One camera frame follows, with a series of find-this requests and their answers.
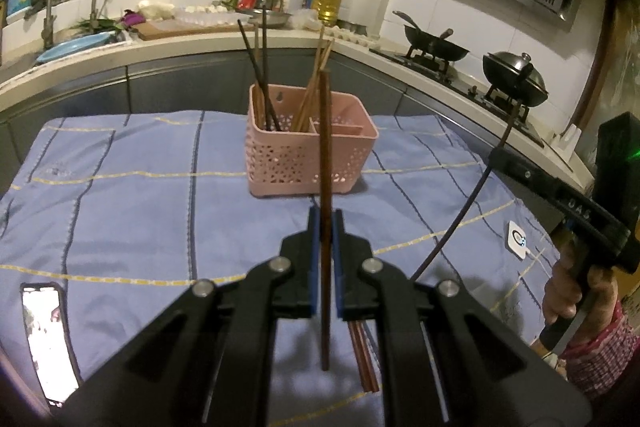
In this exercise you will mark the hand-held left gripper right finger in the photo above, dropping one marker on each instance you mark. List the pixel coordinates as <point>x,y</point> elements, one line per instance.
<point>337,257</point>

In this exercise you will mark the person's right hand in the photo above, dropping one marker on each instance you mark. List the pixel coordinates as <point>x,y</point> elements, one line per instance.
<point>557,287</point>

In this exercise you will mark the smartphone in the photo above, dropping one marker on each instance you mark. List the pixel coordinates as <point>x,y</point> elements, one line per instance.
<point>45,342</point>

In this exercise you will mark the bundle of wooden chopsticks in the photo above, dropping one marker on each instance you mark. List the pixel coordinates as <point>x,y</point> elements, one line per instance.
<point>263,72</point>

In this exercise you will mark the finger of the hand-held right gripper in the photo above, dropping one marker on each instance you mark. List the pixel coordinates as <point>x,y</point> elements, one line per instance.
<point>525,179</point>

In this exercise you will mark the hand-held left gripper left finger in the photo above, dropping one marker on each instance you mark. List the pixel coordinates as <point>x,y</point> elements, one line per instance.
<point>313,257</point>

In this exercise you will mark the purple vegetable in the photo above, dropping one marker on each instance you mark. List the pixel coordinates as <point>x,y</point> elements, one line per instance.
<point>131,18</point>

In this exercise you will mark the pink plastic utensil basket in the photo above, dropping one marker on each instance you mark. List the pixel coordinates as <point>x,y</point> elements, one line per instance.
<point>300,167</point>

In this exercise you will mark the white food bag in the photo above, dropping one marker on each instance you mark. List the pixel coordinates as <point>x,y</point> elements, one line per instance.
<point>155,10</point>

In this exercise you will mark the steel basin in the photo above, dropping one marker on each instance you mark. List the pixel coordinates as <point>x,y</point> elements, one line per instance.
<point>274,19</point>

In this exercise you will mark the green leafy vegetable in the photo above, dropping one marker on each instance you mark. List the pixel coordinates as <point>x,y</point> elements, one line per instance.
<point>95,25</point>

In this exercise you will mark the large wooden cutting board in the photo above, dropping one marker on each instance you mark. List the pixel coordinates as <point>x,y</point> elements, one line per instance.
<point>165,30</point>

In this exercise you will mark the crumpled clear plastic bag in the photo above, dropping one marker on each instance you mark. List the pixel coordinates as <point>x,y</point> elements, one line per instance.
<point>303,20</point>

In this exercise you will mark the black wok pan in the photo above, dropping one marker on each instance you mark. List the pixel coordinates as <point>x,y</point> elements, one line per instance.
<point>435,47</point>

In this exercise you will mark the person's right forearm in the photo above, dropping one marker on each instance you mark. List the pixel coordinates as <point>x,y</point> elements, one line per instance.
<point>600,357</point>

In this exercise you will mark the white square device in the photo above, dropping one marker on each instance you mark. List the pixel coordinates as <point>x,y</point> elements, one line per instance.
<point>517,239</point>

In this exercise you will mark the reddish brown wooden chopstick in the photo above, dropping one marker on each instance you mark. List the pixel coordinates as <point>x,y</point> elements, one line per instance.
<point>357,352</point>
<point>367,357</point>

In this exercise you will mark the clear tray of white eggs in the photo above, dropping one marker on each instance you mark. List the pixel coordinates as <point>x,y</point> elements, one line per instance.
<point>207,13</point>

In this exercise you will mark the white plastic stand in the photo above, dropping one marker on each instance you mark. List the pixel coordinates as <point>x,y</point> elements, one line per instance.
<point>567,140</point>

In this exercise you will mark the kitchen counter with cabinets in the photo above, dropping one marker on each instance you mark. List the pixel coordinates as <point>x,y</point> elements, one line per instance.
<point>200,49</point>

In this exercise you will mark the black wok with lid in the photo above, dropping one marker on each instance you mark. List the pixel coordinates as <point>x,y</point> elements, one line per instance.
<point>515,82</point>

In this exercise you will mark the gas stove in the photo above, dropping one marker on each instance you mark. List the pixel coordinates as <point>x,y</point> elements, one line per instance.
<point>460,82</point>

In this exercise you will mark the blue checked cloth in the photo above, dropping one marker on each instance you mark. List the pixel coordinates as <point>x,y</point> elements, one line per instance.
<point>150,232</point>

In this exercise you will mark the blue plastic basin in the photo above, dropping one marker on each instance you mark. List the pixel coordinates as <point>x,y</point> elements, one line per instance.
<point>75,48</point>

